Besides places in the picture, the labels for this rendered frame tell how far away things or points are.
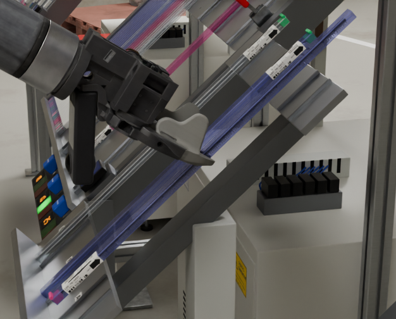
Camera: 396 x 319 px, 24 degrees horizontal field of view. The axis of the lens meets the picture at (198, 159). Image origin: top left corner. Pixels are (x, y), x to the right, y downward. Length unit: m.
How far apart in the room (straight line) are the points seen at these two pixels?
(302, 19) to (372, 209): 0.36
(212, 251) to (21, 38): 0.43
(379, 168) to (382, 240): 0.14
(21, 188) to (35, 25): 2.66
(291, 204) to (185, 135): 0.73
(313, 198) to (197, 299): 0.56
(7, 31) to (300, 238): 0.84
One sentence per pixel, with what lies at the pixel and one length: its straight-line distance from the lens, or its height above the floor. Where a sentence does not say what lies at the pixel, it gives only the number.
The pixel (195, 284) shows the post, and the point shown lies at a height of 0.73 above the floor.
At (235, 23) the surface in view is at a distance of 1.66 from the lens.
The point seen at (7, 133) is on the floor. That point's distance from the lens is 4.34.
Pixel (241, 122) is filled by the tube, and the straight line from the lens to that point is 1.11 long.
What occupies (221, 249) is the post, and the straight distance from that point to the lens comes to 1.27.
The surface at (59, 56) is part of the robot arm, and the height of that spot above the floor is 1.09.
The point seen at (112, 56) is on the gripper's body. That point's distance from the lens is 1.04.
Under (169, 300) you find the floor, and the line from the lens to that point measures 2.77.
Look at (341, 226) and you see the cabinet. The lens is 1.75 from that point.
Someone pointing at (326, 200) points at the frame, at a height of 0.64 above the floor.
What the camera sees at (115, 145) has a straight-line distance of 1.65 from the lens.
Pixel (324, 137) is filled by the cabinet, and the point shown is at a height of 0.62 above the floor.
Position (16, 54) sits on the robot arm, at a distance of 1.01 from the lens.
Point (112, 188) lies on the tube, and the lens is 1.35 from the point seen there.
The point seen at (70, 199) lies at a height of 0.73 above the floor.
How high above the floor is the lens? 1.32
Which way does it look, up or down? 20 degrees down
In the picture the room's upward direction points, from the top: straight up
